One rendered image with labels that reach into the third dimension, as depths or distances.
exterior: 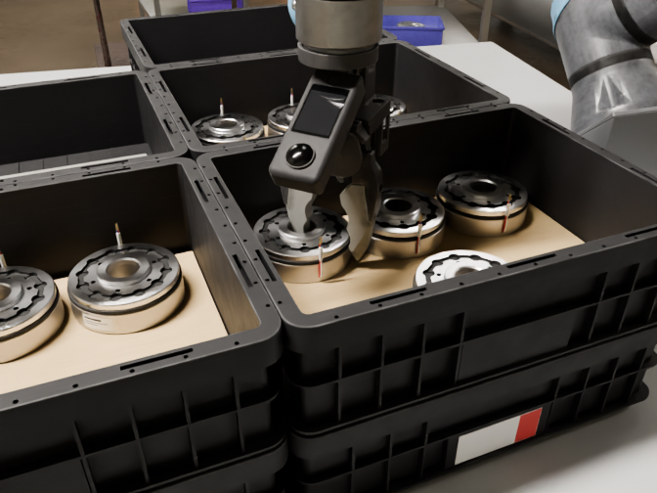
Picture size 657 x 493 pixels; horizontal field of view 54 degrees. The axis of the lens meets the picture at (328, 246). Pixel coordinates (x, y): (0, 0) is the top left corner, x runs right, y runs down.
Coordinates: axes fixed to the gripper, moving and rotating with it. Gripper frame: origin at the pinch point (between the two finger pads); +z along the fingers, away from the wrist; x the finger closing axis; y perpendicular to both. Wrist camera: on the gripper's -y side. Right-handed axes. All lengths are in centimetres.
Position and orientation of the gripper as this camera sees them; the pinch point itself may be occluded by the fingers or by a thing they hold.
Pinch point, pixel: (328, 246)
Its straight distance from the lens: 65.3
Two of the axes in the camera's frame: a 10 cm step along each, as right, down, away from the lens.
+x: -9.2, -2.2, 3.3
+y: 4.0, -5.0, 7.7
